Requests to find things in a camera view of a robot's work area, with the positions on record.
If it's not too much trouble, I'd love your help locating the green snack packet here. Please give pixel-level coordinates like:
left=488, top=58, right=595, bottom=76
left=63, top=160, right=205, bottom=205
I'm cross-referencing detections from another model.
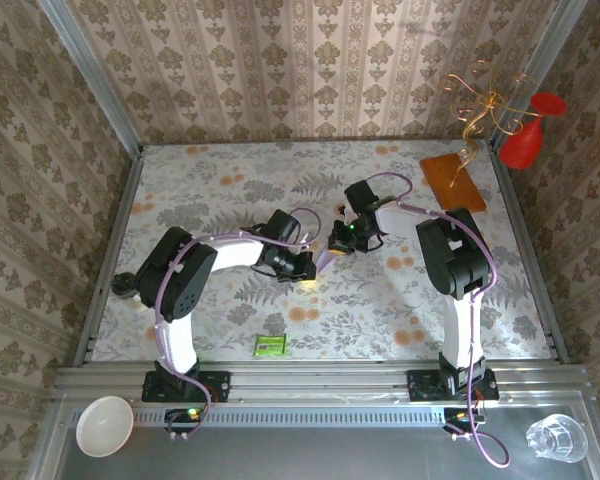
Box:
left=253, top=334, right=288, bottom=358

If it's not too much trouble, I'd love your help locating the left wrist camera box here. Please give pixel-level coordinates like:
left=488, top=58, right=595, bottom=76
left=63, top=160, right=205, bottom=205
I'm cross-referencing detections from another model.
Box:
left=242, top=209, right=304, bottom=246

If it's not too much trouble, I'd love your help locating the floral table cloth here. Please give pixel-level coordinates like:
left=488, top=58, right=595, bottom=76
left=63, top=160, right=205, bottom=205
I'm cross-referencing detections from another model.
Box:
left=89, top=141, right=554, bottom=362

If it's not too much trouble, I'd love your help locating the slotted cable duct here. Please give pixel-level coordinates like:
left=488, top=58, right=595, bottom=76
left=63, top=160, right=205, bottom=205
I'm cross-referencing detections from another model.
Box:
left=129, top=405, right=449, bottom=428

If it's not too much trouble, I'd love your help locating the gold wire ornament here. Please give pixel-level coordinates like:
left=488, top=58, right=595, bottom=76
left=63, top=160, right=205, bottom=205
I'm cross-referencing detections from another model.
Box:
left=438, top=59, right=534, bottom=189

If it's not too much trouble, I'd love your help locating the lavender cloth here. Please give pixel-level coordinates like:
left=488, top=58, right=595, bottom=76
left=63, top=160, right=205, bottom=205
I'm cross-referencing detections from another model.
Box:
left=315, top=245, right=342, bottom=275

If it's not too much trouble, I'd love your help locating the aluminium front rail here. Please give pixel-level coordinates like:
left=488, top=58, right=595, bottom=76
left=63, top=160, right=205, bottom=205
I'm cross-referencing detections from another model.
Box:
left=49, top=360, right=594, bottom=404

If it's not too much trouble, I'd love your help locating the brown wooden board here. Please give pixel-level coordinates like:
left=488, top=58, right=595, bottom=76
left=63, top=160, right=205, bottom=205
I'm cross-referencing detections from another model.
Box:
left=419, top=153, right=488, bottom=216

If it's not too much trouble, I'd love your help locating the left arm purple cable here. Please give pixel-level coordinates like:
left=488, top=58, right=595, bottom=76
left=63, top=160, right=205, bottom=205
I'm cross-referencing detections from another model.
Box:
left=152, top=207, right=323, bottom=436

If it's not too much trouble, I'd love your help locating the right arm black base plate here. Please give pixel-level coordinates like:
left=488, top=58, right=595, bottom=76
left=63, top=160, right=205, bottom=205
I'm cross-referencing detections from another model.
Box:
left=407, top=368, right=500, bottom=402

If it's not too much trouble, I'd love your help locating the white bowl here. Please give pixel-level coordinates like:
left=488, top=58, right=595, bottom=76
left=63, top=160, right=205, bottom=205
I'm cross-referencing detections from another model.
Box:
left=75, top=396, right=135, bottom=458

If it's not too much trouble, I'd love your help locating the aluminium side rail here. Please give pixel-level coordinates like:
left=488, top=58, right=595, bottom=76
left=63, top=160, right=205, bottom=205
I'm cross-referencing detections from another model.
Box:
left=488, top=142, right=572, bottom=365
left=74, top=148, right=145, bottom=365

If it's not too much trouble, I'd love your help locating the red wine glass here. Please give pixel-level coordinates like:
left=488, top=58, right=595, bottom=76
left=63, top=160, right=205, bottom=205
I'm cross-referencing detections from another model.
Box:
left=498, top=91, right=569, bottom=171

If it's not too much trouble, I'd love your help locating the aluminium frame post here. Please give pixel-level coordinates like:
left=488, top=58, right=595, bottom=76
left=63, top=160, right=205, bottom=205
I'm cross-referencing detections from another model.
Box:
left=37, top=0, right=145, bottom=156
left=489, top=0, right=589, bottom=147

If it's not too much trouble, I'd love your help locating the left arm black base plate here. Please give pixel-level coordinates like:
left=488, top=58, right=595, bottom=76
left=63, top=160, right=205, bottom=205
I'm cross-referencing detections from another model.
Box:
left=141, top=369, right=231, bottom=404

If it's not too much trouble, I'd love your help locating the clear glass tumbler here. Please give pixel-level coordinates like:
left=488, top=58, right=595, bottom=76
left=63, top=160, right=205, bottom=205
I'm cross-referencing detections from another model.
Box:
left=525, top=413, right=589, bottom=465

